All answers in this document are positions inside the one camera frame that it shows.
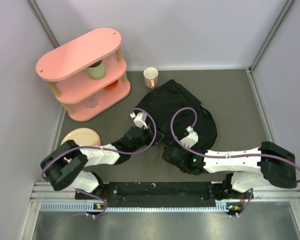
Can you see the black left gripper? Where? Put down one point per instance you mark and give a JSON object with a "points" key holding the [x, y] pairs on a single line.
{"points": [[150, 134]]}

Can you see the pink mug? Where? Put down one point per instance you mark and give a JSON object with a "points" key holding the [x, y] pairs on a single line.
{"points": [[151, 77]]}

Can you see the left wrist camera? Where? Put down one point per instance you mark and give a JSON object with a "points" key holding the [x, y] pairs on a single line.
{"points": [[139, 119]]}

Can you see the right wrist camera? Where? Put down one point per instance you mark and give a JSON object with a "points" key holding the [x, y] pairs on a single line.
{"points": [[190, 139]]}

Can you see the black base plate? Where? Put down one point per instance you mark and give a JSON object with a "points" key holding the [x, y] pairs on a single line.
{"points": [[205, 190]]}

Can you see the orange bowl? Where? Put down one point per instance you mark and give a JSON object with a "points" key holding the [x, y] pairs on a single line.
{"points": [[112, 85]]}

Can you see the green mug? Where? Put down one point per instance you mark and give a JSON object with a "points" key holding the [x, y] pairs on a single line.
{"points": [[96, 71]]}

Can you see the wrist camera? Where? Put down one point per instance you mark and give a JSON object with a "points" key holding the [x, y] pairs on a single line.
{"points": [[190, 139], [139, 119]]}

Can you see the slotted cable duct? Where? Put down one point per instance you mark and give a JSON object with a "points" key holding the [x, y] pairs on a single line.
{"points": [[93, 207]]}

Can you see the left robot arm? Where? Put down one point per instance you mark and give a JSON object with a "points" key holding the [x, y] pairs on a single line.
{"points": [[64, 167]]}

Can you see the pink three-tier shelf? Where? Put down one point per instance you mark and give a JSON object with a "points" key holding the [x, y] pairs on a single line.
{"points": [[61, 69]]}

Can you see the black student backpack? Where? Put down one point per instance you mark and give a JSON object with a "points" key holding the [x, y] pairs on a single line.
{"points": [[163, 102]]}

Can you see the clear glass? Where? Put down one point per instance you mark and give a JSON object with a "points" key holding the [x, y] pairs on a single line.
{"points": [[91, 101]]}

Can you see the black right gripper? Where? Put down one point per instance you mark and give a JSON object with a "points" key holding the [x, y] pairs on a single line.
{"points": [[186, 149]]}

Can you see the pink cream plate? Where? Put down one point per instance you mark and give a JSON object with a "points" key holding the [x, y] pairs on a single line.
{"points": [[83, 136]]}

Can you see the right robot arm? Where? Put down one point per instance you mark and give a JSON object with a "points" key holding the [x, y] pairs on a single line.
{"points": [[267, 165]]}

